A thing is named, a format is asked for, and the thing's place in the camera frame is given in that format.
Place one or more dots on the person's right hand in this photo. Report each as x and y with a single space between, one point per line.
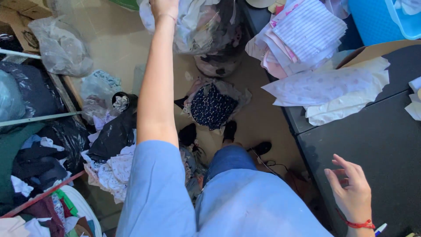
355 197

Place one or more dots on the person's left hand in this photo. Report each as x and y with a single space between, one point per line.
163 8

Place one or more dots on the green plastic item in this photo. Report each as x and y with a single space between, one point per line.
126 4

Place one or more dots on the blue and white pen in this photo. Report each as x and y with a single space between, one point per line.
380 229

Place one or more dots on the large clear bag of scraps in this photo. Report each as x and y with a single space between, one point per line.
204 29

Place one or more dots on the white round item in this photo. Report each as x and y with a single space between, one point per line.
259 3

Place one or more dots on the black tube with scraps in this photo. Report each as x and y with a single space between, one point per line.
124 100

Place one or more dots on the person's black shoe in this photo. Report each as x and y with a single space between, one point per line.
262 148
230 130

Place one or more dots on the clear bag with blue fabric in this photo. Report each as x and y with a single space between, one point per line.
98 92

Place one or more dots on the crumpled clear plastic bag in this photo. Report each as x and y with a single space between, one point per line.
61 46

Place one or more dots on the navy dotted fabric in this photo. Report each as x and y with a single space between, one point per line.
213 107

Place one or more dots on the white floral fabric pieces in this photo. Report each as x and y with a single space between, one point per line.
332 89

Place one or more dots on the person's light blue shirt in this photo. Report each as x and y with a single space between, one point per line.
230 204

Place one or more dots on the black fabric piece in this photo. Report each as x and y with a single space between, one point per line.
187 135

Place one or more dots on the person's blue jeans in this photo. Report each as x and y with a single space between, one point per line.
228 161

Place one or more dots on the black plastic bag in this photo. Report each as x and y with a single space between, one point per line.
113 136

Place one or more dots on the stack of folded striped fabric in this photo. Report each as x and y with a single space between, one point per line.
302 36

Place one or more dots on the brown cardboard box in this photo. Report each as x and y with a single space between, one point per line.
19 19

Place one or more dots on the brown cardboard sheet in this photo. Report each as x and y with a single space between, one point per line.
381 49

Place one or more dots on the heap of mixed fabric scraps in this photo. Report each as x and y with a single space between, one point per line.
192 171

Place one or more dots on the pile of white floral scraps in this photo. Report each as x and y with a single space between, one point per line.
113 171

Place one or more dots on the blue plastic basket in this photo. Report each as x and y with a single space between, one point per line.
378 19

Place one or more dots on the metal rack of bagged clothing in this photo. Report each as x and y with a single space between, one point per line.
33 131

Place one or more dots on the white basket of fabric scraps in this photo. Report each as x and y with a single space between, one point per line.
49 217

